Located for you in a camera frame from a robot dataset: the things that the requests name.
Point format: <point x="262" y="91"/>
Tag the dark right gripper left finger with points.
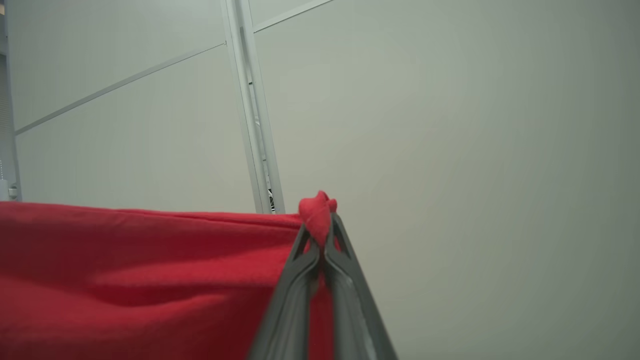
<point x="290" y="310"/>

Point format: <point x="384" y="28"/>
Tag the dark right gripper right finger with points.
<point x="352" y="310"/>

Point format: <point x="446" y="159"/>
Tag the red garment with thin stripes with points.
<point x="125" y="280"/>

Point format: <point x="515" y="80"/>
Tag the grey partition post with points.
<point x="250" y="100"/>

